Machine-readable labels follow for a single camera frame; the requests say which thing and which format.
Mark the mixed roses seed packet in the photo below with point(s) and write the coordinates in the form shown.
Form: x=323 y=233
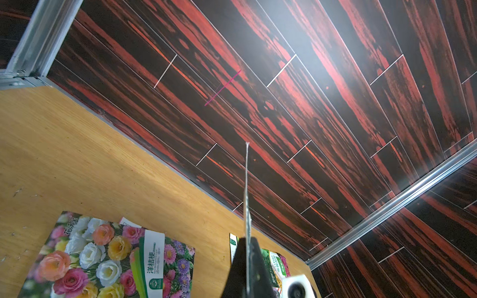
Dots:
x=86 y=257

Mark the green gourd seed packet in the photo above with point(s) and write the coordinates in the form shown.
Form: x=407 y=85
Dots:
x=277 y=267

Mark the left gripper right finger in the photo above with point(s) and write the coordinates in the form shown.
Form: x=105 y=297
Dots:
x=259 y=285

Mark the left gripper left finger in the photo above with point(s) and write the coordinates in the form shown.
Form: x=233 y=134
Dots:
x=236 y=284

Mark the purple pink asters seed packet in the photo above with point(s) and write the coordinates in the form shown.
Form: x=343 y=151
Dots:
x=179 y=268

